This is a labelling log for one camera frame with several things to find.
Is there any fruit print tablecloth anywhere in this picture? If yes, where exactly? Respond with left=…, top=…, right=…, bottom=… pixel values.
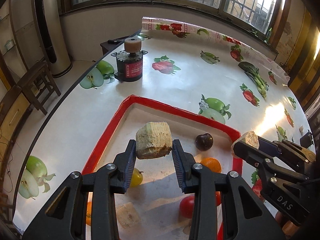
left=12, top=17, right=315, bottom=233

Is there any person's right hand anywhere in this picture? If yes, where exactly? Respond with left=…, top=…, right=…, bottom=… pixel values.
left=275, top=211, right=299, bottom=239

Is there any black pot with soil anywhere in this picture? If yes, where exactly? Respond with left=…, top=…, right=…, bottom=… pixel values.
left=300, top=130, right=313, bottom=148

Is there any dark purple plum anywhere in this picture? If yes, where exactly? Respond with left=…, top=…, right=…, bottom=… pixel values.
left=195, top=133, right=214, bottom=151

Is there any wooden stool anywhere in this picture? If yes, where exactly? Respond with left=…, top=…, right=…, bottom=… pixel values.
left=17, top=61, right=61, bottom=115

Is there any red tomato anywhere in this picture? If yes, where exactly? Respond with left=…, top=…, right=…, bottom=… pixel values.
left=174, top=191, right=221, bottom=219

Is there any beige sugarcane chunk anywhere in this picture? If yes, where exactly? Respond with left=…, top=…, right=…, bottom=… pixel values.
left=116, top=202, right=141, bottom=228
left=136, top=122, right=172, bottom=159
left=231, top=131, right=259, bottom=155

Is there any green vegetable bunch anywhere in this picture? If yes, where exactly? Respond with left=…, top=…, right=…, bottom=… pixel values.
left=238, top=61, right=268, bottom=99

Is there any standing air conditioner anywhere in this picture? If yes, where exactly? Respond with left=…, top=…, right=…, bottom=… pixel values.
left=31, top=0, right=72, bottom=78

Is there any green grape fruit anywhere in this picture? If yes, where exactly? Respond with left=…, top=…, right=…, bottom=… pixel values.
left=130, top=168, right=143, bottom=187

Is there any orange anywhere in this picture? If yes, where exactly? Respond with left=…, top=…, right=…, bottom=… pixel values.
left=86, top=202, right=92, bottom=226

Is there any red rimmed white tray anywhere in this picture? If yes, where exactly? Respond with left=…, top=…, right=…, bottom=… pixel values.
left=83, top=95, right=242, bottom=239

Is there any black motor with red label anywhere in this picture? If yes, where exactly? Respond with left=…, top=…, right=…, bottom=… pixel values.
left=111, top=37, right=148, bottom=82

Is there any orange mid table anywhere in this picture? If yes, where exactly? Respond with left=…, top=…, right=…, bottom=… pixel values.
left=200, top=157, right=222, bottom=173

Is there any green bottle on sill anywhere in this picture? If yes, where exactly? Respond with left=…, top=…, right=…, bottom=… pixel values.
left=265, top=27, right=272, bottom=43

